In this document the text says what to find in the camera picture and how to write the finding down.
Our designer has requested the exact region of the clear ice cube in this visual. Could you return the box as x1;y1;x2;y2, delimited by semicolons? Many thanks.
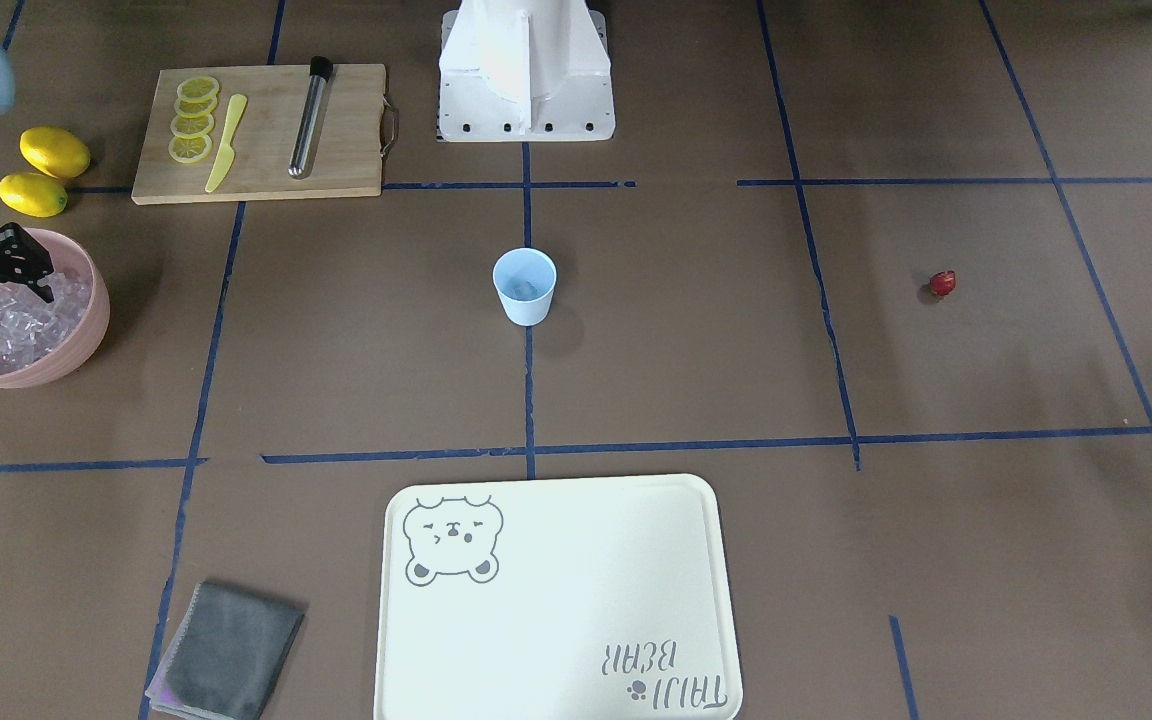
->
500;276;550;304

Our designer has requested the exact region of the light blue plastic cup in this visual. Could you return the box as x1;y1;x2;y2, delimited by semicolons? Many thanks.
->
492;249;558;327

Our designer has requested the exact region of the red strawberry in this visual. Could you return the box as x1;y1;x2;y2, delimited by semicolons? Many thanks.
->
927;270;957;300

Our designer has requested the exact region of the pile of clear ice cubes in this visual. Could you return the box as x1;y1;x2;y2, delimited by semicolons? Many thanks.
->
0;272;93;376

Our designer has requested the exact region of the pink bowl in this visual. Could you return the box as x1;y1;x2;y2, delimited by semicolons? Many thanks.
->
0;228;109;389

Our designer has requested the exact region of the whole lemon lower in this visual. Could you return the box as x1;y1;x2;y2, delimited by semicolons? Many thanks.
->
0;172;69;218

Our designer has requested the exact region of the whole lemon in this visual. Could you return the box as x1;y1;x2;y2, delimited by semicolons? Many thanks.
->
0;172;69;218
18;126;92;181

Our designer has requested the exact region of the whole lemon upper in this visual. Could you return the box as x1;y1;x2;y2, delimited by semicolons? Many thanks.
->
18;126;92;181

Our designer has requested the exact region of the yellow plastic knife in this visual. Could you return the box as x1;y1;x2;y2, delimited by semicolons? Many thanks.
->
204;94;248;194

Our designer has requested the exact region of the bamboo cutting board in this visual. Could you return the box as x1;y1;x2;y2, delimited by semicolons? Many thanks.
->
131;65;396;206

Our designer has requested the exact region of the steel muddler black tip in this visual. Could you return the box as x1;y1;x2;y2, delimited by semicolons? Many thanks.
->
287;56;334;179

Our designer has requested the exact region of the grey folded cloth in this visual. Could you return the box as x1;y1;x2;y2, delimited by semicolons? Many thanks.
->
145;579;305;719

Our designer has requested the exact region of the cream bear tray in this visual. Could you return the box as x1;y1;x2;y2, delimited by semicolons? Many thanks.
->
372;473;744;719

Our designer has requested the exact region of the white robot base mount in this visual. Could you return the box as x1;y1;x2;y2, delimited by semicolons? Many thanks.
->
435;1;616;143

